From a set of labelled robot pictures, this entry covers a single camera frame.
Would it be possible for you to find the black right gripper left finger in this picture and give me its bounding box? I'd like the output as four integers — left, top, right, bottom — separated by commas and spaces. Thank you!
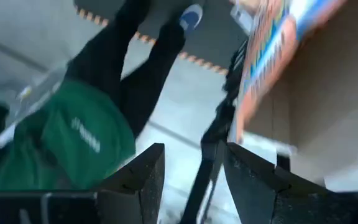
96, 142, 167, 224

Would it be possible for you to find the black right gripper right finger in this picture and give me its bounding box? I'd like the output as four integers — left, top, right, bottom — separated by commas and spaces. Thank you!
223, 142, 332, 224

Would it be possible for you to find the orange cereal box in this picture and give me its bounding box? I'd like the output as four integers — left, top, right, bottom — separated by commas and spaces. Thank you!
230, 0, 358, 187

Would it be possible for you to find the person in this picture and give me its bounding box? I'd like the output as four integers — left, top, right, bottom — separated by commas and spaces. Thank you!
0, 0, 205, 191

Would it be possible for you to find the dark floor mat striped edge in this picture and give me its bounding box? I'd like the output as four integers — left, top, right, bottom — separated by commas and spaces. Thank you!
73, 0, 251, 75

